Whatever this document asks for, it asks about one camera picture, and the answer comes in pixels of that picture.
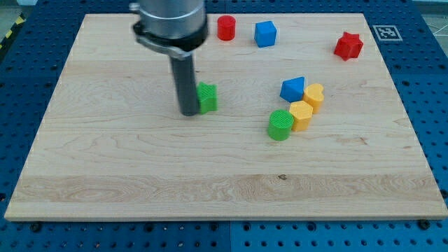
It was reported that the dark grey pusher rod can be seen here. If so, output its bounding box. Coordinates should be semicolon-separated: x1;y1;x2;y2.
170;53;200;116

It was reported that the green star block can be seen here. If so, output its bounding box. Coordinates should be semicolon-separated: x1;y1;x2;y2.
197;82;218;114

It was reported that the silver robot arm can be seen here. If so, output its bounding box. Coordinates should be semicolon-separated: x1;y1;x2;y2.
129;0;209;116

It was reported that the red star block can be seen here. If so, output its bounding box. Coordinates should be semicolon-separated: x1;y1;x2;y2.
334;31;364;61

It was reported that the red cylinder block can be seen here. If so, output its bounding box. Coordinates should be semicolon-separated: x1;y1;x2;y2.
217;15;236;41

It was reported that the blue cube block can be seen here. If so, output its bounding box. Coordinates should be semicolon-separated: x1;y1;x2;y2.
254;21;277;48

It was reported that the green cylinder block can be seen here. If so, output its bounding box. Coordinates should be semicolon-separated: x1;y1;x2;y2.
267;110;294;141

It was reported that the blue pentagon block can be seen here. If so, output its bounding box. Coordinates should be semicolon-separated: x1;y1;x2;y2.
279;76;305;103

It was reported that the wooden board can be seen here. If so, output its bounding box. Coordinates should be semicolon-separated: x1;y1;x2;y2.
5;13;447;222

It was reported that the yellow hexagon block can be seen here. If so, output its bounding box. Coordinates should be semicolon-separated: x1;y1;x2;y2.
289;101;313;132

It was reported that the yellow heart block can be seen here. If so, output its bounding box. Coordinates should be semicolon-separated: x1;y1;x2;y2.
302;83;325;113

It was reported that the white fiducial marker tag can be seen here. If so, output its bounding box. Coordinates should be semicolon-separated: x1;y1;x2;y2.
372;24;403;41

